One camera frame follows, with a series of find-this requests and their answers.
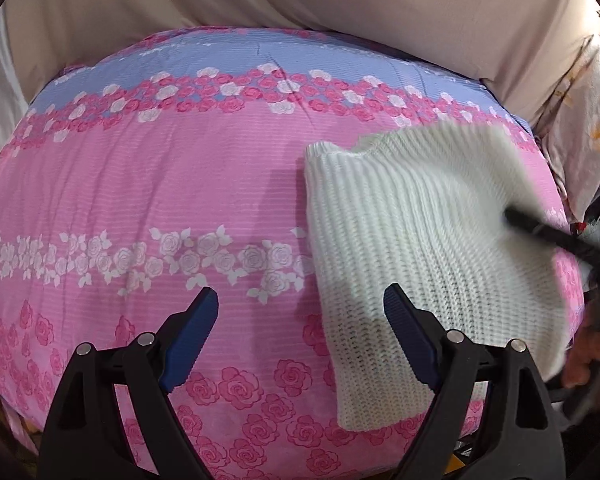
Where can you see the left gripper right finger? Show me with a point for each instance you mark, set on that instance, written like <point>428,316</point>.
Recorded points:
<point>518,435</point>

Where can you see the pink floral bed quilt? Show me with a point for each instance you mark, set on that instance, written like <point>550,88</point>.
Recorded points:
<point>177,164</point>

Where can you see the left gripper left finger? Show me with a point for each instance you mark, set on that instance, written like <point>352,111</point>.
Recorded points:
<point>84,436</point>

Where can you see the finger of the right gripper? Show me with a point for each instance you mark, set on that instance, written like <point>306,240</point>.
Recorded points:
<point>547,234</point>

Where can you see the white knit sweater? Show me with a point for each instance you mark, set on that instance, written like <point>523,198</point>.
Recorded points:
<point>423,207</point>

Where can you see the person's right hand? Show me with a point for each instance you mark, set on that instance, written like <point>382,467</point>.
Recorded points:
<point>582,353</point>

